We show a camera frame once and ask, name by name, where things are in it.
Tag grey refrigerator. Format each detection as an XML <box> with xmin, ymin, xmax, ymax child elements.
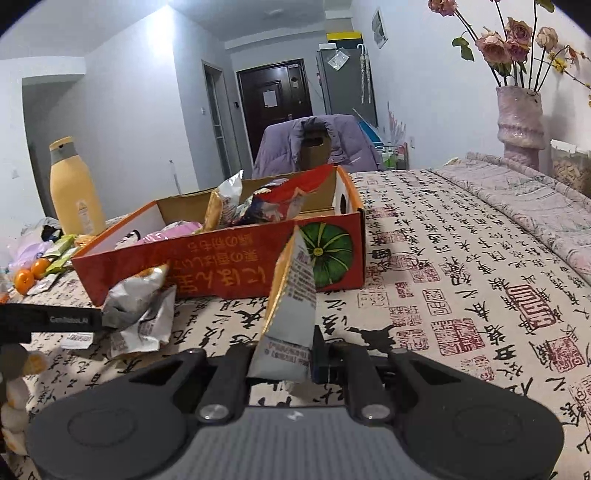
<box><xmin>316</xmin><ymin>44</ymin><xmax>377</xmax><ymax>127</ymax></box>

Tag green snack packet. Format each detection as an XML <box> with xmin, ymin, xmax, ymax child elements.
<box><xmin>44</xmin><ymin>251</ymin><xmax>81</xmax><ymax>278</ymax></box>
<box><xmin>44</xmin><ymin>234</ymin><xmax>77</xmax><ymax>259</ymax></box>

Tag yellow and black box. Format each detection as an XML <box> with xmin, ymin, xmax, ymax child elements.
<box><xmin>326</xmin><ymin>30</ymin><xmax>363</xmax><ymax>47</ymax></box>

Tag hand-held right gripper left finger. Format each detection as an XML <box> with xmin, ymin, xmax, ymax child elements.
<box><xmin>127</xmin><ymin>344</ymin><xmax>254</xmax><ymax>425</ymax></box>

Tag wooden chair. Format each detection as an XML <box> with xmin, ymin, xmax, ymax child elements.
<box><xmin>299</xmin><ymin>121</ymin><xmax>333</xmax><ymax>172</ymax></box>

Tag white folded umbrella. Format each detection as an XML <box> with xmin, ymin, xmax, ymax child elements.
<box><xmin>356</xmin><ymin>44</ymin><xmax>372</xmax><ymax>104</ymax></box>

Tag yellow bottle with grey collar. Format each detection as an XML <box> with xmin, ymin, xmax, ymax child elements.
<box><xmin>49</xmin><ymin>137</ymin><xmax>107</xmax><ymax>236</ymax></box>

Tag gold edged silver snack packet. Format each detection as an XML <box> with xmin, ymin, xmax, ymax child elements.
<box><xmin>247</xmin><ymin>226</ymin><xmax>319</xmax><ymax>384</ymax></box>

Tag grey side door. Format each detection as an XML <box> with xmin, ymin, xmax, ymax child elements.
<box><xmin>203</xmin><ymin>60</ymin><xmax>232</xmax><ymax>185</ymax></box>

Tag orange cardboard box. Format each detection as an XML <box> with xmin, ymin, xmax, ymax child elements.
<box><xmin>71</xmin><ymin>165</ymin><xmax>368</xmax><ymax>308</ymax></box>

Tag pile of mixed snack packets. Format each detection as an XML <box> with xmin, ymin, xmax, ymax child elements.
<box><xmin>115</xmin><ymin>170</ymin><xmax>335</xmax><ymax>245</ymax></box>

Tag purple padded jacket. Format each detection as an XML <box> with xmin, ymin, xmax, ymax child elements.
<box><xmin>253</xmin><ymin>114</ymin><xmax>382</xmax><ymax>178</ymax></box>

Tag pink wall decal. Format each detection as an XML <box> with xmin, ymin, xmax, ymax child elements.
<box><xmin>387</xmin><ymin>102</ymin><xmax>409</xmax><ymax>146</ymax></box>

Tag clear storage jar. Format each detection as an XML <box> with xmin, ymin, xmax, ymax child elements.
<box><xmin>549</xmin><ymin>138</ymin><xmax>591</xmax><ymax>197</ymax></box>

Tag silver snack packet black print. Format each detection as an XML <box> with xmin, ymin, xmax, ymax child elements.
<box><xmin>110</xmin><ymin>286</ymin><xmax>177</xmax><ymax>358</ymax></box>

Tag lilac plastic bag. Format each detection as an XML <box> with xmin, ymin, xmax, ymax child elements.
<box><xmin>8</xmin><ymin>237</ymin><xmax>51</xmax><ymax>273</ymax></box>

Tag framed wall picture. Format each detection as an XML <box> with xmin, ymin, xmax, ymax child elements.
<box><xmin>372</xmin><ymin>8</ymin><xmax>387</xmax><ymax>49</ymax></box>

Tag dark entrance door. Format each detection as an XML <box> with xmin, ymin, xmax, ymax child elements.
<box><xmin>236</xmin><ymin>58</ymin><xmax>315</xmax><ymax>160</ymax></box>

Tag light blue folding rack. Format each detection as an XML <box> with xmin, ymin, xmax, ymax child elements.
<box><xmin>352</xmin><ymin>108</ymin><xmax>384</xmax><ymax>148</ymax></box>

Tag metal storage rack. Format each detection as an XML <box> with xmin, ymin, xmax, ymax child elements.
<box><xmin>376</xmin><ymin>143</ymin><xmax>409</xmax><ymax>171</ymax></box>

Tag pink quilted blanket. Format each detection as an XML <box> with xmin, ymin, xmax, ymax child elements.
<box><xmin>427</xmin><ymin>152</ymin><xmax>591</xmax><ymax>289</ymax></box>

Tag pink textured vase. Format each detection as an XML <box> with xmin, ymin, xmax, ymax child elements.
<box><xmin>495</xmin><ymin>85</ymin><xmax>546</xmax><ymax>171</ymax></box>

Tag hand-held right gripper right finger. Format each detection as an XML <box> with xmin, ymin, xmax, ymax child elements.
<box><xmin>311</xmin><ymin>325</ymin><xmax>467</xmax><ymax>425</ymax></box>

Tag yellow blossom twigs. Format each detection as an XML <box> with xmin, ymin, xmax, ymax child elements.
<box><xmin>536</xmin><ymin>44</ymin><xmax>591</xmax><ymax>107</ymax></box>

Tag flat silver snack packet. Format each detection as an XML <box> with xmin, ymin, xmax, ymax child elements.
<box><xmin>25</xmin><ymin>277</ymin><xmax>61</xmax><ymax>296</ymax></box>

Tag dried pink roses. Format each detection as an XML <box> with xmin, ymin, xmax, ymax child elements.
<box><xmin>427</xmin><ymin>0</ymin><xmax>561</xmax><ymax>88</ymax></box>

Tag person's left hand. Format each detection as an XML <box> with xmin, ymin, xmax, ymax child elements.
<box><xmin>0</xmin><ymin>345</ymin><xmax>47</xmax><ymax>457</ymax></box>

